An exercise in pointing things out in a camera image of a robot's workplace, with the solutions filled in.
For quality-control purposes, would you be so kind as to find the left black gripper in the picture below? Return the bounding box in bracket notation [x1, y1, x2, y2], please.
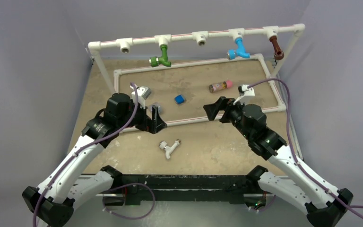
[117, 99, 166, 133]

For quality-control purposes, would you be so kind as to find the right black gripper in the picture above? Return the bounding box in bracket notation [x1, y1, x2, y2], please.
[203, 97, 252, 140]

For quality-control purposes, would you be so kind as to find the white water faucet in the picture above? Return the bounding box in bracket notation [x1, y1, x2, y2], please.
[159, 139, 181, 160]

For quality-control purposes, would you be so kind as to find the white pvc pipe frame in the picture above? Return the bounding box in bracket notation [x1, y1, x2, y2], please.
[87, 23, 306, 134]

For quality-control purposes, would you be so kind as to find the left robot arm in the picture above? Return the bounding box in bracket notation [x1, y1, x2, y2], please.
[22, 93, 167, 227]

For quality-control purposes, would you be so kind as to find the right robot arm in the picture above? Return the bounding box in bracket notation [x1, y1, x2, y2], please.
[203, 96, 353, 227]

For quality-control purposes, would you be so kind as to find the blue water faucet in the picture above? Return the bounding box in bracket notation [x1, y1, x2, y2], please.
[227, 37, 251, 60]

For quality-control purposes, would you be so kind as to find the green water faucet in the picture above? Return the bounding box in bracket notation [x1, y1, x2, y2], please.
[149, 44, 172, 67]

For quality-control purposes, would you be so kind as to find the brown water faucet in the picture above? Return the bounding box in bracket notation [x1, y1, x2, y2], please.
[269, 35, 285, 61]

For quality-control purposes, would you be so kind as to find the clear plastic cup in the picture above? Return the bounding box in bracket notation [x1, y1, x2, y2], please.
[148, 103, 162, 114]

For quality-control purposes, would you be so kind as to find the pink capped bottle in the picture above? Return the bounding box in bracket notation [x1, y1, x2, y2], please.
[208, 80, 233, 93]

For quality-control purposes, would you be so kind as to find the blue cube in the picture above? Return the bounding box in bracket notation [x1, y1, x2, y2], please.
[174, 95, 186, 105]

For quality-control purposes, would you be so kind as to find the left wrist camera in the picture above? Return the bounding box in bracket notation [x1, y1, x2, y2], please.
[130, 86, 152, 109]

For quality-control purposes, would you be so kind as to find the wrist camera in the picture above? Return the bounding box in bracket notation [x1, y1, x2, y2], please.
[130, 86, 152, 109]
[233, 84, 255, 105]

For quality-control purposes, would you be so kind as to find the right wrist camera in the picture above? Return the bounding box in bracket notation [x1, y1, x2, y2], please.
[233, 84, 255, 105]

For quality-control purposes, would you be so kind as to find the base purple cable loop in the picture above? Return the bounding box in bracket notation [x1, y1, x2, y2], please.
[101, 183, 156, 220]

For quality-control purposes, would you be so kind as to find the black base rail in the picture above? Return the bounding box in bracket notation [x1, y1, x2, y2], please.
[100, 165, 268, 208]

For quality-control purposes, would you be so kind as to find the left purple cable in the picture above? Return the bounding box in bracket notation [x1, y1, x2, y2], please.
[32, 82, 139, 227]

